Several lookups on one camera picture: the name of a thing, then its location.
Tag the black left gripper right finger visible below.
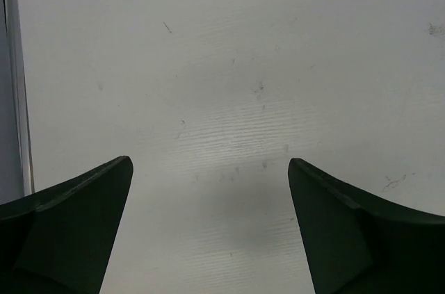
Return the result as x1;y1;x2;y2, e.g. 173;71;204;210
288;158;444;293

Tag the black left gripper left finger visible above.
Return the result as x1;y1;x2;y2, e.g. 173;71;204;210
1;156;134;293

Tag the metal table edge rail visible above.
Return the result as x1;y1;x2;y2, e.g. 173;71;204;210
3;0;35;195

